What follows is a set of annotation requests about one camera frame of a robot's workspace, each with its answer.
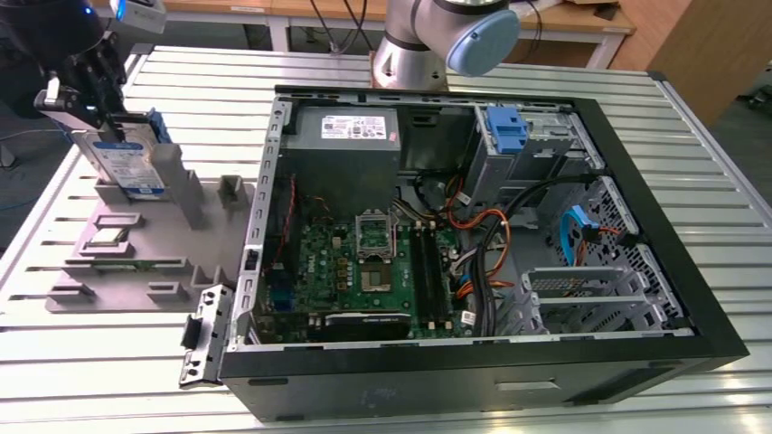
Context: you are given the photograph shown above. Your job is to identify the black chair base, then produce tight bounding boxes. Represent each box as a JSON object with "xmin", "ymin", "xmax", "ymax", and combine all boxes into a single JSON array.
[{"xmin": 736, "ymin": 83, "xmax": 772, "ymax": 109}]

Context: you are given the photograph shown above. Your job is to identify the thin red wire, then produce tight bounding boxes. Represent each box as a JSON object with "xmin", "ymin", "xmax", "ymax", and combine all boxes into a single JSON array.
[{"xmin": 269, "ymin": 174, "xmax": 300, "ymax": 272}]

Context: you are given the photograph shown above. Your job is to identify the orange power wire black plug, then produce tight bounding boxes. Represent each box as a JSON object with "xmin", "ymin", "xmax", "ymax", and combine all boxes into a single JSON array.
[{"xmin": 578, "ymin": 224, "xmax": 641, "ymax": 269}]

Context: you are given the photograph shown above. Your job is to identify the grey expansion slot latch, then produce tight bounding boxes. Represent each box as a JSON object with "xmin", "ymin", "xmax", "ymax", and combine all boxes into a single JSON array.
[{"xmin": 177, "ymin": 283, "xmax": 234, "ymax": 391}]

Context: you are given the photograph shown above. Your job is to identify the black open PC case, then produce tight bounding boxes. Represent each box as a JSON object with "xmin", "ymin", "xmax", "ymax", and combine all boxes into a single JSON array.
[{"xmin": 177, "ymin": 83, "xmax": 753, "ymax": 424}]

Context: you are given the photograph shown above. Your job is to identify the grey metal disk bay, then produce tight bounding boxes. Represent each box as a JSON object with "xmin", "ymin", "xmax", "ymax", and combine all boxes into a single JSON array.
[{"xmin": 509, "ymin": 265, "xmax": 692, "ymax": 338}]

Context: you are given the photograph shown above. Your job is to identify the green motherboard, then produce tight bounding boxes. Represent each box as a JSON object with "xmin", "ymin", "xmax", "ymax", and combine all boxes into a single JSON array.
[{"xmin": 252, "ymin": 212, "xmax": 477, "ymax": 343}]

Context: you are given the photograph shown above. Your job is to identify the metal socket cover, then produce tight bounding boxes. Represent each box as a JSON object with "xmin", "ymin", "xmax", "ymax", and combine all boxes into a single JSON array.
[{"xmin": 353, "ymin": 211, "xmax": 398, "ymax": 263}]

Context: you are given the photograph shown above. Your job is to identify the grey power supply unit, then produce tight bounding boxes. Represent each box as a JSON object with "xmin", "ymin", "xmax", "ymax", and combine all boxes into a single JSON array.
[{"xmin": 281, "ymin": 106, "xmax": 404, "ymax": 216}]

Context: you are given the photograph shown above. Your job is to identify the brown wooden cabinet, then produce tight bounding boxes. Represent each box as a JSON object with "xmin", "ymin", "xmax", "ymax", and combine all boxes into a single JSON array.
[{"xmin": 613, "ymin": 0, "xmax": 772, "ymax": 128}]

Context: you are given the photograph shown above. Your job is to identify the black mesh waste bin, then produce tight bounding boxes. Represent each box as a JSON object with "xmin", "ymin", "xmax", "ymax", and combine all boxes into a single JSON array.
[{"xmin": 0, "ymin": 53, "xmax": 49, "ymax": 121}]

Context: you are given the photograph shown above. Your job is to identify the grey wrist camera bar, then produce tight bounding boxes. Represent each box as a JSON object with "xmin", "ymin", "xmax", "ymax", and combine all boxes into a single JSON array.
[{"xmin": 32, "ymin": 79, "xmax": 102, "ymax": 133}]

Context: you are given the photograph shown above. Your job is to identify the thick black cable bundle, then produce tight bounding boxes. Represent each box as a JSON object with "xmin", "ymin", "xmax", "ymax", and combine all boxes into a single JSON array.
[{"xmin": 469, "ymin": 174, "xmax": 596, "ymax": 338}]

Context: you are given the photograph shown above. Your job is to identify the hard disk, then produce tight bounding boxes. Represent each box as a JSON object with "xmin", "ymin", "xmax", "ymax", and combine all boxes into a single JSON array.
[{"xmin": 69, "ymin": 107, "xmax": 176, "ymax": 201}]

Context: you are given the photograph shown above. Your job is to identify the CPU socket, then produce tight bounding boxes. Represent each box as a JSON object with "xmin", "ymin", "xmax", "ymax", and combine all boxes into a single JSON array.
[{"xmin": 356, "ymin": 261, "xmax": 398, "ymax": 295}]

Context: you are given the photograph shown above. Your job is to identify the blue drive latch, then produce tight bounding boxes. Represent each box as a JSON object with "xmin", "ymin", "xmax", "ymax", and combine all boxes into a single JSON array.
[{"xmin": 484, "ymin": 104, "xmax": 530, "ymax": 156}]

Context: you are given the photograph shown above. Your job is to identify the wooden desk white frame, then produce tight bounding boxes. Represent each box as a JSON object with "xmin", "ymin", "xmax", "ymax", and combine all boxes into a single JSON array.
[
  {"xmin": 162, "ymin": 0, "xmax": 292, "ymax": 53},
  {"xmin": 286, "ymin": 0, "xmax": 638, "ymax": 70}
]

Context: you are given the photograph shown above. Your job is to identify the blue data wire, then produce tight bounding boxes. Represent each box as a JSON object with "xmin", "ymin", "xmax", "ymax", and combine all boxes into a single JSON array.
[{"xmin": 558, "ymin": 203, "xmax": 605, "ymax": 273}]

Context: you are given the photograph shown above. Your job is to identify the grey optical drive cage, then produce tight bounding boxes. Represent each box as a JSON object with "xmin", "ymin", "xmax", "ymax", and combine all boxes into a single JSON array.
[{"xmin": 464, "ymin": 104, "xmax": 608, "ymax": 213}]

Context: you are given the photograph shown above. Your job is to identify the grey parts rack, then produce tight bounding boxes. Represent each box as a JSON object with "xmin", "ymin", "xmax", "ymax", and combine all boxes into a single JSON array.
[{"xmin": 42, "ymin": 143, "xmax": 260, "ymax": 317}]

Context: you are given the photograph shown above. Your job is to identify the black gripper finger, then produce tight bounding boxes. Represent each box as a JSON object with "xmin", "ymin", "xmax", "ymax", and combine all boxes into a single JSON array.
[
  {"xmin": 88, "ymin": 30, "xmax": 132, "ymax": 143},
  {"xmin": 57, "ymin": 48, "xmax": 102, "ymax": 115}
]

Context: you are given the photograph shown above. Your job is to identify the orange red wire bundle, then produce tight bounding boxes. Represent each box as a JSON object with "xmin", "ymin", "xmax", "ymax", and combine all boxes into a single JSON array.
[{"xmin": 445, "ymin": 187, "xmax": 514, "ymax": 300}]

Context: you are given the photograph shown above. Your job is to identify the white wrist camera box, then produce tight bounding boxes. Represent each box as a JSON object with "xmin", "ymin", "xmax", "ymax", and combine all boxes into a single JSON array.
[{"xmin": 108, "ymin": 0, "xmax": 169, "ymax": 36}]

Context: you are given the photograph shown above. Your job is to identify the silver CPU chip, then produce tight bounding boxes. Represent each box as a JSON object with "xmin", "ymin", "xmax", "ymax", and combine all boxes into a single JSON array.
[{"xmin": 86, "ymin": 228, "xmax": 129, "ymax": 248}]

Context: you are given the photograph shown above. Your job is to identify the black graphics card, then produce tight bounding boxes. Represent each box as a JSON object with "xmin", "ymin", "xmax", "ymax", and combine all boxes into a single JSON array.
[{"xmin": 305, "ymin": 308, "xmax": 412, "ymax": 344}]

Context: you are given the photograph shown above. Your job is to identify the green RAM stick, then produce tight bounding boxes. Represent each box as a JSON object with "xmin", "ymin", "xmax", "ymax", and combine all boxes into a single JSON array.
[{"xmin": 93, "ymin": 258, "xmax": 156, "ymax": 272}]

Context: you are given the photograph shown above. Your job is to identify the black RAM slot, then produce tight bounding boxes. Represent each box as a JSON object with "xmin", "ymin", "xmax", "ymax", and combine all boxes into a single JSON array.
[
  {"xmin": 425, "ymin": 220, "xmax": 454, "ymax": 330},
  {"xmin": 409, "ymin": 220, "xmax": 436, "ymax": 331}
]

